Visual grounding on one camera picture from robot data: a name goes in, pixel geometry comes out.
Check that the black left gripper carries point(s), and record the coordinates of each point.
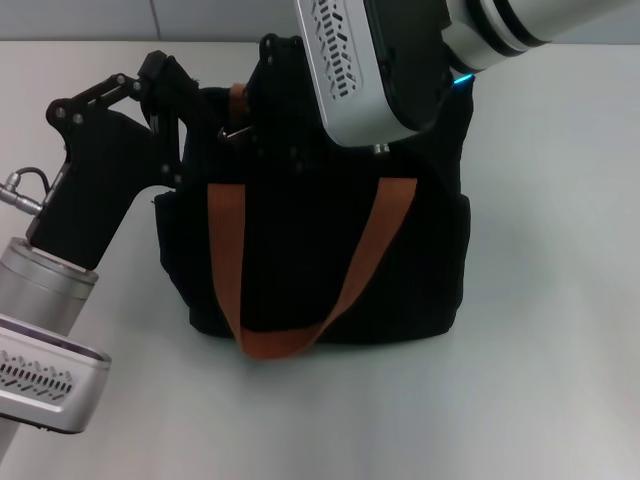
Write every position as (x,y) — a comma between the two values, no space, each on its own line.
(95,185)

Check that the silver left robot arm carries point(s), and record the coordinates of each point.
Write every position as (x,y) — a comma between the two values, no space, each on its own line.
(40,285)

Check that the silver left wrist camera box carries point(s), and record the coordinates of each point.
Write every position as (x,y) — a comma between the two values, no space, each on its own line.
(45,370)

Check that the silver zipper pull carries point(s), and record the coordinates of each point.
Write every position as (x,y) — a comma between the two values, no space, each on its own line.
(235,136)

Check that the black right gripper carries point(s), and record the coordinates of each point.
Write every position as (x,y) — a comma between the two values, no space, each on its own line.
(295,100)

